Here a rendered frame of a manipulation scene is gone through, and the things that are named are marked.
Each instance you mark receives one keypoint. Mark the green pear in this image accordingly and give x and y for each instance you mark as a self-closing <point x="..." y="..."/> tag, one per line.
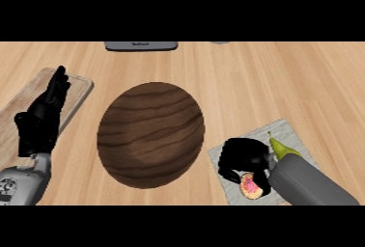
<point x="280" y="148"/>

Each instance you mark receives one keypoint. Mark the grey cloth placemat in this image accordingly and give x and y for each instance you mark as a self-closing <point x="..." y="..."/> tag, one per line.
<point x="285" y="135"/>

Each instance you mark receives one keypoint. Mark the pale wooden cutting board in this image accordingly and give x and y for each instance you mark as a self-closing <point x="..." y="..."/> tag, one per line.
<point x="19" y="109"/>

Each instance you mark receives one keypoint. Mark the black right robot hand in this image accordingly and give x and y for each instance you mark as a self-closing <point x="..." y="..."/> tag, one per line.
<point x="244" y="154"/>

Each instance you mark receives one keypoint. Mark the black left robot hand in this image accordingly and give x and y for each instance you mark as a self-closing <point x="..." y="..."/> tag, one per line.
<point x="40" y="123"/>

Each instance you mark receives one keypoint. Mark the dark brown wooden bowl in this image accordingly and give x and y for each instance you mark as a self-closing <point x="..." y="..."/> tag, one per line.
<point x="150" y="135"/>

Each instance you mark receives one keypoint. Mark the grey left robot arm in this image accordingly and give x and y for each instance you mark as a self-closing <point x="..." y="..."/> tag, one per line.
<point x="23" y="183"/>

